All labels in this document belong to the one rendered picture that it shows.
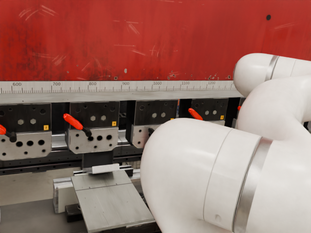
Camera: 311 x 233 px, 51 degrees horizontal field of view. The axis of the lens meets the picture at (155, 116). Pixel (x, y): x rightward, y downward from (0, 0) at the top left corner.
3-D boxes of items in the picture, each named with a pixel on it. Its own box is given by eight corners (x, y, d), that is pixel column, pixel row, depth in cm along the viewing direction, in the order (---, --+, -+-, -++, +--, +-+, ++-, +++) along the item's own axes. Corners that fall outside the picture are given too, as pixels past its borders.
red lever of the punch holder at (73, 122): (67, 114, 88) (93, 133, 94) (65, 109, 92) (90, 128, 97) (62, 119, 88) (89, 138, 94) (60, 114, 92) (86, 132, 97)
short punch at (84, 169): (83, 174, 106) (83, 148, 102) (81, 171, 107) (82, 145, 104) (112, 170, 110) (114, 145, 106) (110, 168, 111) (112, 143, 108)
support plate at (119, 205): (88, 233, 81) (88, 230, 81) (70, 179, 104) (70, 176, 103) (153, 220, 89) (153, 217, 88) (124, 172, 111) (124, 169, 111)
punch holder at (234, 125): (232, 139, 121) (241, 97, 116) (220, 130, 129) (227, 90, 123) (264, 136, 127) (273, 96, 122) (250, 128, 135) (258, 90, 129)
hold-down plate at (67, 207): (67, 223, 101) (67, 215, 100) (65, 212, 106) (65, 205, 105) (155, 207, 113) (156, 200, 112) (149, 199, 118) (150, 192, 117)
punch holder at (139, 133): (132, 149, 105) (136, 101, 100) (124, 137, 113) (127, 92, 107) (173, 144, 111) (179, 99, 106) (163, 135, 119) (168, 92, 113)
